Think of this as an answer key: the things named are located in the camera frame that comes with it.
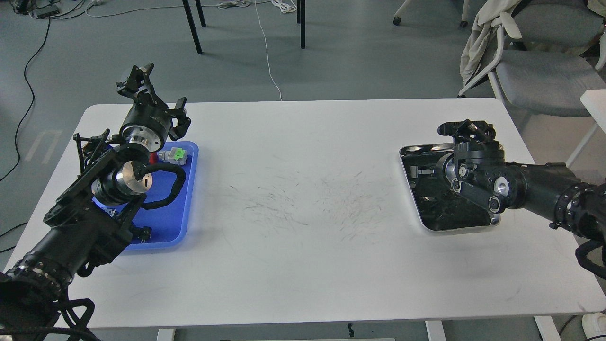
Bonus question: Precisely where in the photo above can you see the black table legs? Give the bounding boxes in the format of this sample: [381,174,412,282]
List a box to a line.
[182,0,306,54]

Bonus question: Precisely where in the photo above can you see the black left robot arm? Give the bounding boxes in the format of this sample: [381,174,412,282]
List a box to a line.
[1,63,191,341]

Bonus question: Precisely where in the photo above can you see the grey office chair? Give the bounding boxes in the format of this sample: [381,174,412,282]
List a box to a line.
[458,0,605,118]

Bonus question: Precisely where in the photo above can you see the shiny metal tray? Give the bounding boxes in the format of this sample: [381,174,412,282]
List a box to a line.
[400,143,500,232]

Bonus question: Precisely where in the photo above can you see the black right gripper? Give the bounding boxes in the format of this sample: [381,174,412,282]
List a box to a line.
[419,119,506,186]

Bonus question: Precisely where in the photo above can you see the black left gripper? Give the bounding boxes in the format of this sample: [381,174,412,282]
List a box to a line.
[116,63,191,147]

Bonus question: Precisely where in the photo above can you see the beige jacket on chair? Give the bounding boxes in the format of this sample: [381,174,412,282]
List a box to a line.
[459,0,520,84]

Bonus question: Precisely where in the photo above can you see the blue plastic tray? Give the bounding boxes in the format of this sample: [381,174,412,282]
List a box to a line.
[92,141,199,250]

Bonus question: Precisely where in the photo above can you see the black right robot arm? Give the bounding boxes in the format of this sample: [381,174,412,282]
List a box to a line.
[401,119,605,278]

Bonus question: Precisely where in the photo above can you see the grey green connector part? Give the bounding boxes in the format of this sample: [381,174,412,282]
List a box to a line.
[156,147,188,166]

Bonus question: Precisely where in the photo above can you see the red push button switch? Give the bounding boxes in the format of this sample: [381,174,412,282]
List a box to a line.
[149,153,159,164]

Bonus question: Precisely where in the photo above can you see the white side table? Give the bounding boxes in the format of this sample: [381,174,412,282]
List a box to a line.
[565,89,606,168]

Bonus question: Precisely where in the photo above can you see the black floor cable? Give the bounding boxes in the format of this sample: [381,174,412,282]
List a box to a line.
[0,17,52,183]

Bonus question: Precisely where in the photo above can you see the white floor cable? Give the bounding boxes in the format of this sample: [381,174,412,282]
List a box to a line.
[85,0,297,101]

